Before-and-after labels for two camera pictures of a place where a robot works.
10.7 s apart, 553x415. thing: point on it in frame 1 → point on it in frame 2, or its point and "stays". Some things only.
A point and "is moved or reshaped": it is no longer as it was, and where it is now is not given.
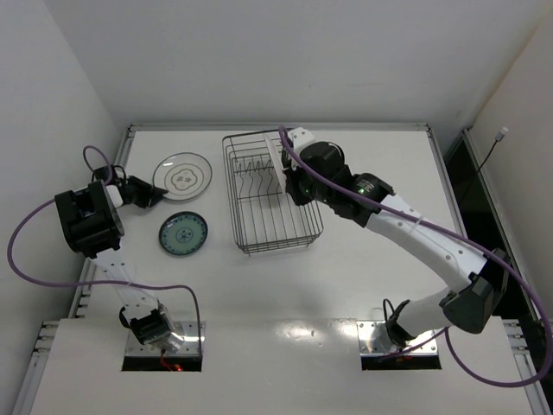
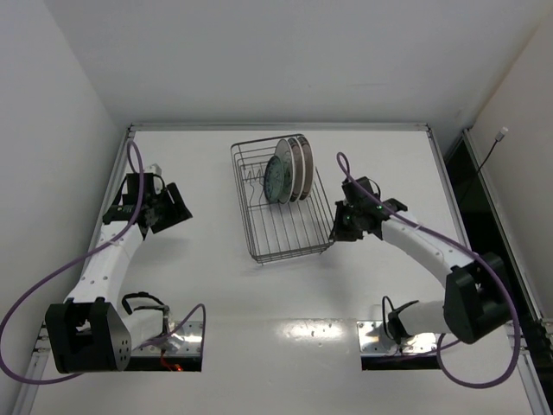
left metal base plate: [188, 330] stays
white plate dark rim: [186, 176] is moved or reshaped
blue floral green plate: [183, 233] → [274, 179]
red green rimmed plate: [276, 163] is moved or reshaped
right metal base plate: [375, 339] stays
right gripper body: [292, 186] → [346, 222]
